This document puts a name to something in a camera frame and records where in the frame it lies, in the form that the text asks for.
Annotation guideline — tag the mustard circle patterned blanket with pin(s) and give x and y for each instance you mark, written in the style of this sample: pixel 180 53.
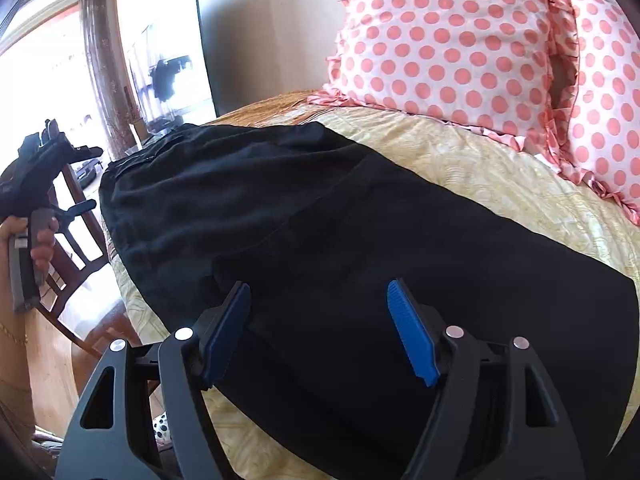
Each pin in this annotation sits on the mustard circle patterned blanket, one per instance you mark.
pixel 289 108

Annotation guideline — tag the black pants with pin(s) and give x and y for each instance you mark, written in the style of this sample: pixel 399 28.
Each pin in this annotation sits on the black pants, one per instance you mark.
pixel 318 226

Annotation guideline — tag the left hand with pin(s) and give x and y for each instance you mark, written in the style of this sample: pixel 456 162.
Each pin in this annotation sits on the left hand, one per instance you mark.
pixel 41 252

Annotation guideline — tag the wall mounted television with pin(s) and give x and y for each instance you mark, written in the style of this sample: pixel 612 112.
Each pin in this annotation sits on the wall mounted television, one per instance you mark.
pixel 163 48

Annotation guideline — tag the wooden chair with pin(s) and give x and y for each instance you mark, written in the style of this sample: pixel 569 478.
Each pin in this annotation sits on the wooden chair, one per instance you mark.
pixel 81 298

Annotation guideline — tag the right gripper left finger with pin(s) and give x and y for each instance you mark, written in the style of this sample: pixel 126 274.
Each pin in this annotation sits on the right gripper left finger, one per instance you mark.
pixel 111 433

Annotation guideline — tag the cream patterned bedsheet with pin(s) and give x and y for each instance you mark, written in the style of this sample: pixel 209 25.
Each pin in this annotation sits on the cream patterned bedsheet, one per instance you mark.
pixel 511 185

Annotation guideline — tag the left polka dot pillow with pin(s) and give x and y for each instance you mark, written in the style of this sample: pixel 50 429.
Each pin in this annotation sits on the left polka dot pillow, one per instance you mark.
pixel 482 64

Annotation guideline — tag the polka dot pillow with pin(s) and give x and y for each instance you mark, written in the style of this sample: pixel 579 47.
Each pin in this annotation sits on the polka dot pillow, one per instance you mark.
pixel 597 116
pixel 482 64

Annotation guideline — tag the right polka dot pillow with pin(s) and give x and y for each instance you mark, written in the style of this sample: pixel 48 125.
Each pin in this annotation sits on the right polka dot pillow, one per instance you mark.
pixel 597 116

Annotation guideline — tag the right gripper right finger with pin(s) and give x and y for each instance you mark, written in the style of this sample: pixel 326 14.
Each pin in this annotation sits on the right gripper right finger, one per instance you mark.
pixel 496 413

